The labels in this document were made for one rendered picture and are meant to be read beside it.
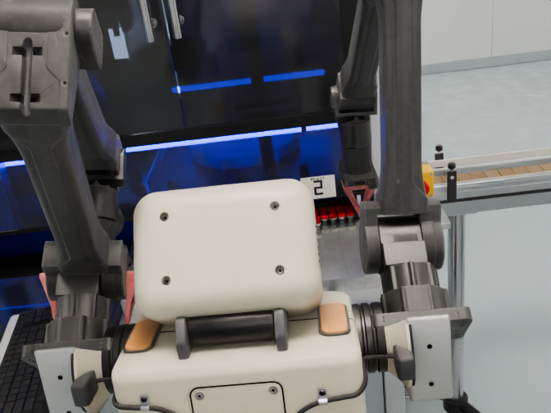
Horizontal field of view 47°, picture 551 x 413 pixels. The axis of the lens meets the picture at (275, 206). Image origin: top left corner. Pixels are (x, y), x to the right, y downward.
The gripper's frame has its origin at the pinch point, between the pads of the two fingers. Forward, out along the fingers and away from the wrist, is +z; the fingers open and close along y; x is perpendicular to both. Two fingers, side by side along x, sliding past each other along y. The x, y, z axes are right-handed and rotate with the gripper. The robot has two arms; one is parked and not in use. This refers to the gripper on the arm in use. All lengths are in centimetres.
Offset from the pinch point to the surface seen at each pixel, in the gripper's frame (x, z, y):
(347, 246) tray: 1.7, 20.3, 19.8
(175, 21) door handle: 34, -38, 22
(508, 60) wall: -204, 113, 483
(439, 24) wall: -139, 72, 485
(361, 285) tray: 1.0, 19.1, 0.4
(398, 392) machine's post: -10, 75, 25
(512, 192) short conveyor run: -45, 20, 37
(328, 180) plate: 4.5, 5.0, 26.7
